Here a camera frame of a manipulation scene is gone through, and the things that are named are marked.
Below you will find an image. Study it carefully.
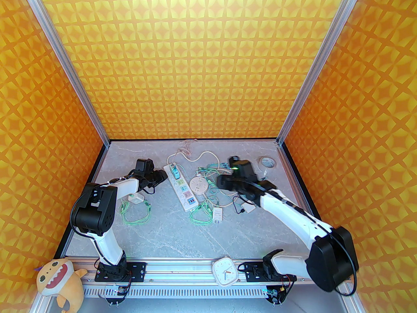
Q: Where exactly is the green charging cable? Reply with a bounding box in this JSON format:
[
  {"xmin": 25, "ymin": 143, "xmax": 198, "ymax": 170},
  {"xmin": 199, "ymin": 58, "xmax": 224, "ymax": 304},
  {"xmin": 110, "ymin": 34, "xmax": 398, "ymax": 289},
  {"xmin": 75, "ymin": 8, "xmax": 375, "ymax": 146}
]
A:
[
  {"xmin": 190, "ymin": 201, "xmax": 212, "ymax": 226},
  {"xmin": 121, "ymin": 199, "xmax": 151, "ymax": 226}
]

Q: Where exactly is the round white power socket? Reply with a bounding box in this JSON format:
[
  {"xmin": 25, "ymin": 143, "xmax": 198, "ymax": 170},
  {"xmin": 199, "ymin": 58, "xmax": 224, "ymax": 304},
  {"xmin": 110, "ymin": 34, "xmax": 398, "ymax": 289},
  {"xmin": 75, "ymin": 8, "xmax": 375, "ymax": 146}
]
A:
[{"xmin": 190, "ymin": 177, "xmax": 209, "ymax": 195}]

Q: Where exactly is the long white power strip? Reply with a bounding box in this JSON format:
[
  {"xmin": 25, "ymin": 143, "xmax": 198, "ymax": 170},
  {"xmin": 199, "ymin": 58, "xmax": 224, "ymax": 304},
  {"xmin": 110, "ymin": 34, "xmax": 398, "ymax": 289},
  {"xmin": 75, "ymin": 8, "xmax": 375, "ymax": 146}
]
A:
[{"xmin": 163, "ymin": 163, "xmax": 198, "ymax": 212}]

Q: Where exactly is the thin black cable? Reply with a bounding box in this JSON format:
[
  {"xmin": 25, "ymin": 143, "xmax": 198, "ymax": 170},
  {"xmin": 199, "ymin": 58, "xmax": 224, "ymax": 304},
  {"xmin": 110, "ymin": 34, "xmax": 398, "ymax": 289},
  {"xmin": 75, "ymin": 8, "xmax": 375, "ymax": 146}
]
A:
[{"xmin": 232, "ymin": 194, "xmax": 247, "ymax": 214}]

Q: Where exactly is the thick beige power cable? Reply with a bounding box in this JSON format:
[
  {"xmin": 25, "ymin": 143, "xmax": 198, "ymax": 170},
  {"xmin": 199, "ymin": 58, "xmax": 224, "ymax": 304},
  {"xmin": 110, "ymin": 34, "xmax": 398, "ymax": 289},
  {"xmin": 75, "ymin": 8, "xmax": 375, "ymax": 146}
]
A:
[{"xmin": 167, "ymin": 150, "xmax": 236, "ymax": 208}]

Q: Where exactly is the black table edge strip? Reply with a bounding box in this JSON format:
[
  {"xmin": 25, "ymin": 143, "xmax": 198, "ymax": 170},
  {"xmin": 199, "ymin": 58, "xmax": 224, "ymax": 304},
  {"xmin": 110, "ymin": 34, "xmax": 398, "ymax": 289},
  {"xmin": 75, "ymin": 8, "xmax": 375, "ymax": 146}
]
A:
[
  {"xmin": 281, "ymin": 142, "xmax": 326, "ymax": 227},
  {"xmin": 54, "ymin": 144, "xmax": 110, "ymax": 260}
]

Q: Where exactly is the white square clock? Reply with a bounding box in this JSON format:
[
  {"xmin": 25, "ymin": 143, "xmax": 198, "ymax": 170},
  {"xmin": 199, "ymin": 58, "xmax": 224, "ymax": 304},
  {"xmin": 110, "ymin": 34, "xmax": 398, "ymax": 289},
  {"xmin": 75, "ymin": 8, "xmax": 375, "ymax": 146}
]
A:
[{"xmin": 212, "ymin": 257, "xmax": 240, "ymax": 287}]

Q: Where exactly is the small controller board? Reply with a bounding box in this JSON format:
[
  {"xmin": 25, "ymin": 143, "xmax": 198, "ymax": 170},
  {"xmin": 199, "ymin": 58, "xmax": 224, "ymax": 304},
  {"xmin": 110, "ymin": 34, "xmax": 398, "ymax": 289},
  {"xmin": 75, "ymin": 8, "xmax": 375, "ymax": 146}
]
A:
[
  {"xmin": 106, "ymin": 284, "xmax": 131, "ymax": 306},
  {"xmin": 266, "ymin": 284, "xmax": 289, "ymax": 306}
]

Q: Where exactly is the yellow plush monster toy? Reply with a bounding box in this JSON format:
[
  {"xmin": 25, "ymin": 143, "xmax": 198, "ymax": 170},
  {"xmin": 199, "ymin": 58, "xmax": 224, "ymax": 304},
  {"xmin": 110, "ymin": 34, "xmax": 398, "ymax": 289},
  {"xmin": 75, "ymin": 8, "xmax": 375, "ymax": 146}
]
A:
[{"xmin": 36, "ymin": 258, "xmax": 88, "ymax": 312}]

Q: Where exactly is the thin white cable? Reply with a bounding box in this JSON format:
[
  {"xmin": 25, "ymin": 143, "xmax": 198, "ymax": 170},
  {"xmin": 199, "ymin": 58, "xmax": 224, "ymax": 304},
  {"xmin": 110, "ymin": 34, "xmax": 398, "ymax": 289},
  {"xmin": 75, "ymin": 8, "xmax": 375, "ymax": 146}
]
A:
[{"xmin": 178, "ymin": 140, "xmax": 198, "ymax": 154}]

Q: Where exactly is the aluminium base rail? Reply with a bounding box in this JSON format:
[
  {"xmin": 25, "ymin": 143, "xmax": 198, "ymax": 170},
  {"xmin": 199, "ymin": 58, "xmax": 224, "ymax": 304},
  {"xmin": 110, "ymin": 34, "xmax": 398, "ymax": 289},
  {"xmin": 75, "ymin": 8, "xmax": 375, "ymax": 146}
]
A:
[{"xmin": 81, "ymin": 258, "xmax": 346, "ymax": 285}]

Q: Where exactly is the slotted white cable duct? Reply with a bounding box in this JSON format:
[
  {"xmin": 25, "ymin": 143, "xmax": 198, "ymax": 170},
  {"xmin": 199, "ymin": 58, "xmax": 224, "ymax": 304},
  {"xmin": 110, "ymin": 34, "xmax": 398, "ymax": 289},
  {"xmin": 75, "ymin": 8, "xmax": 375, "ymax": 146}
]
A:
[{"xmin": 83, "ymin": 287, "xmax": 271, "ymax": 298}]

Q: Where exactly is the aluminium frame post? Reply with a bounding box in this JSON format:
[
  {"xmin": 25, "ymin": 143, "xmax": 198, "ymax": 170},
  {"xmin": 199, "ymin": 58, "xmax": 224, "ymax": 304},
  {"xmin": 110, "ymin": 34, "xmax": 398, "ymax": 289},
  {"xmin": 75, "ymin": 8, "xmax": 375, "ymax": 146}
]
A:
[
  {"xmin": 277, "ymin": 0, "xmax": 367, "ymax": 144},
  {"xmin": 18, "ymin": 0, "xmax": 110, "ymax": 146}
]

